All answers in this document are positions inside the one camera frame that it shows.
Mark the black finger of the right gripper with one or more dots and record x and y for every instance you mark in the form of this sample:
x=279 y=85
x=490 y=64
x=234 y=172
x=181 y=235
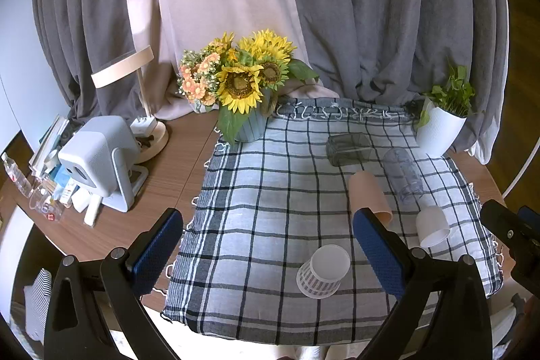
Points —
x=520 y=237

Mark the clear plastic bottle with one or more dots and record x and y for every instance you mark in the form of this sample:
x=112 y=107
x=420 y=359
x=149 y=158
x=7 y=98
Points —
x=16 y=176

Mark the sunflower bouquet in grey vase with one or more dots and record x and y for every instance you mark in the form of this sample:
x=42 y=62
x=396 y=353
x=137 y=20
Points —
x=242 y=79

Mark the white pot green plant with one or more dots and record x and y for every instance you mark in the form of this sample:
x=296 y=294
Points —
x=445 y=110

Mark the pink tall cup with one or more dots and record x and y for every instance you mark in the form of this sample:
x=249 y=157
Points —
x=364 y=192

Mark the small white cup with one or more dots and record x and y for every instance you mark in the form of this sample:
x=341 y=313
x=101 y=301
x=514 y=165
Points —
x=432 y=226

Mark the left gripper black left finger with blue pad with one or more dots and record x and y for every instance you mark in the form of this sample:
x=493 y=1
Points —
x=75 y=326

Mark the white projector on stand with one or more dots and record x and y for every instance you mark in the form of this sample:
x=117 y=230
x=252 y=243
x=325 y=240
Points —
x=102 y=158

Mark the black white checkered tablecloth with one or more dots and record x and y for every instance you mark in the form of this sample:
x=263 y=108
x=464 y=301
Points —
x=266 y=206

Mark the clear plastic cup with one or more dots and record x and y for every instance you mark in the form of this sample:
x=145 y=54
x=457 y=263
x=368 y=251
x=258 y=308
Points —
x=403 y=175

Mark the striped white paper cup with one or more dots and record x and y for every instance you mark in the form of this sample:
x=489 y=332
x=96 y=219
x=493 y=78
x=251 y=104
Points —
x=321 y=276

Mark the dark glass square tumbler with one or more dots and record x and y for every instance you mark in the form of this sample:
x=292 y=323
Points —
x=348 y=148

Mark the grey curtain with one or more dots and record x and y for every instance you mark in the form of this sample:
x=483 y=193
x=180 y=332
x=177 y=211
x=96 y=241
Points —
x=390 y=51

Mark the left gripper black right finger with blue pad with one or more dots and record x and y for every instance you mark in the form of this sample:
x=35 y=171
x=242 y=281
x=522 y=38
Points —
x=460 y=327

